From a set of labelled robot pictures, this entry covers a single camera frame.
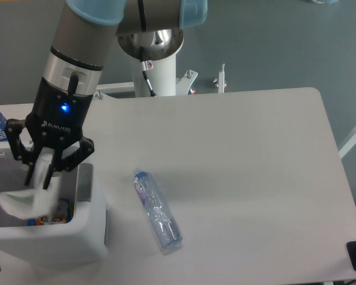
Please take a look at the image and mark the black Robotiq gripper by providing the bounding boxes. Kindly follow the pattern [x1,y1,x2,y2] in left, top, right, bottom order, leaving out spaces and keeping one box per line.
[5,77,94,189]

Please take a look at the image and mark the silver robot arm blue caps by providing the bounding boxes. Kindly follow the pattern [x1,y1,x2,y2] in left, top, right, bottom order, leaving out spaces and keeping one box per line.
[5,1,208,189]

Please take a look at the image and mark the white plastic trash can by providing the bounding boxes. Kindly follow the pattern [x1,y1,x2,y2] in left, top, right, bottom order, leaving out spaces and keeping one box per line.
[0,142,108,264]

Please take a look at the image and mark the blue snack packet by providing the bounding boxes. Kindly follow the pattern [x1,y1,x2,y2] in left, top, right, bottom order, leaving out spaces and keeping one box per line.
[27,198,74,226]

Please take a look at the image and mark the clear empty plastic bottle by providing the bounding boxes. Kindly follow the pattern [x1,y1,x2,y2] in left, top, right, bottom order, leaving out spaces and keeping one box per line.
[133,168,183,252]

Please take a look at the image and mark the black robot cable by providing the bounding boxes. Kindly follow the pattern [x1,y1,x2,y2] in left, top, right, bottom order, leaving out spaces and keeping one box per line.
[139,46,157,97]

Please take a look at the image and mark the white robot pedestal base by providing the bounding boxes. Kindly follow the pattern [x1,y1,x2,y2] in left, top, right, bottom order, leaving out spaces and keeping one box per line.
[91,28,229,101]

